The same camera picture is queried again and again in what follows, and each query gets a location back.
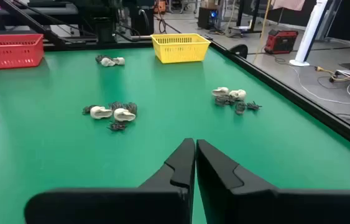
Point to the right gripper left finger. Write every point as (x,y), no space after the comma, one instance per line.
(168,199)

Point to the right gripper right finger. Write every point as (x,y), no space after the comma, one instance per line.
(240,202)

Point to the yellow plastic basket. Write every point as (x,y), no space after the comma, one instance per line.
(177,51)

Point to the red equipment box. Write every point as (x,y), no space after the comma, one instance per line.
(282,42)

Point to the black computer tower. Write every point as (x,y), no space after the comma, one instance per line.
(205,20)

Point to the white pillar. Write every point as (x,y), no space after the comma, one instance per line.
(310,31)

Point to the pink cloth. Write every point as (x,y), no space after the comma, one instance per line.
(288,4)

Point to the red plastic basket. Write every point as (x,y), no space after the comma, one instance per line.
(7,51)

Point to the black table edge frame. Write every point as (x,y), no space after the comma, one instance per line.
(317,115)

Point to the black desk frame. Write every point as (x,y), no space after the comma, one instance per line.
(246,12)

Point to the black frame strut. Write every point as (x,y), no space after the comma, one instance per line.
(31,23)

